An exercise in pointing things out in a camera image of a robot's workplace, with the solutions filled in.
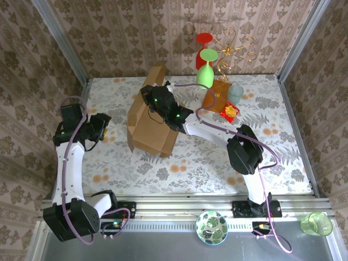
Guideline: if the floral patterned table mat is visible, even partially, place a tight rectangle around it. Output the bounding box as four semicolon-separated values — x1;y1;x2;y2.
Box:
58;74;312;195

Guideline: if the grey metal shelf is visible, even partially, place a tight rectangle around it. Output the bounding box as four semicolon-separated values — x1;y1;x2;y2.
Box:
35;220;345;261

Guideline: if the small black controller board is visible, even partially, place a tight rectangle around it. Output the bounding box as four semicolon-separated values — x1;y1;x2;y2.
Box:
252;221;273;236
100;220;123;237

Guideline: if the pale translucent plastic cup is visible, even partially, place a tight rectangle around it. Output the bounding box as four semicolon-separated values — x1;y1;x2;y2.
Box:
227;83;244;104

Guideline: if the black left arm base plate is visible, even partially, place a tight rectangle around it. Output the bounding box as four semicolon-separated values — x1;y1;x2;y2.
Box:
115;201;136;220

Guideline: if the red snack packet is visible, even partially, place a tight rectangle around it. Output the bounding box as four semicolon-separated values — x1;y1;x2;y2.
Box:
219;100;240;125

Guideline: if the red plastic wine glass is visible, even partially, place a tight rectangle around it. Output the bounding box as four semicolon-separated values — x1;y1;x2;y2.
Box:
195;32;213;76

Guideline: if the leaf pattern bowl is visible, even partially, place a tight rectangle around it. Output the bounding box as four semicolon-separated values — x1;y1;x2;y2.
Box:
195;210;229;247

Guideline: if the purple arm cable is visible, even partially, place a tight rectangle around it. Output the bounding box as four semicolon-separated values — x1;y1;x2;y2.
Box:
60;95;131;245
173;83;294;254

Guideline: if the green transparent plastic cup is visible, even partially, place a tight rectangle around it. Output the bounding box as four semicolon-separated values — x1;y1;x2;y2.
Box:
300;211;334;237

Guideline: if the brown cardboard box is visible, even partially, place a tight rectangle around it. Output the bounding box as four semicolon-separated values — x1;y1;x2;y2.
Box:
127;61;179;158

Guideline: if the green plastic wine glass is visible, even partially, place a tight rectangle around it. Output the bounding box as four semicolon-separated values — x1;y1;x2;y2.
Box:
196;48;219;90

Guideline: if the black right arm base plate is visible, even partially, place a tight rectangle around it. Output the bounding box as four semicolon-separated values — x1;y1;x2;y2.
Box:
232;200;281;219

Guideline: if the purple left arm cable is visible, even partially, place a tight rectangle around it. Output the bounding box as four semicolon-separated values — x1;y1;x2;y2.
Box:
60;95;131;245

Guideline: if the gold wire glass rack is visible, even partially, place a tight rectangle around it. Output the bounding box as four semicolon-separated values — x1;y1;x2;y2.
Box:
212;28;258;82

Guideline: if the long aluminium mounting rail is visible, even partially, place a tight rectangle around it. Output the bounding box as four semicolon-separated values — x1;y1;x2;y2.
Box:
38;194;334;221

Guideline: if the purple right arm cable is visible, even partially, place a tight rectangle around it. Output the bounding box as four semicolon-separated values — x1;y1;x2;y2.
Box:
173;83;294;254

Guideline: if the aluminium frame post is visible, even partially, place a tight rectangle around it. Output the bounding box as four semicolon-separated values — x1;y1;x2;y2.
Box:
276;0;331;82
30;0;90;85

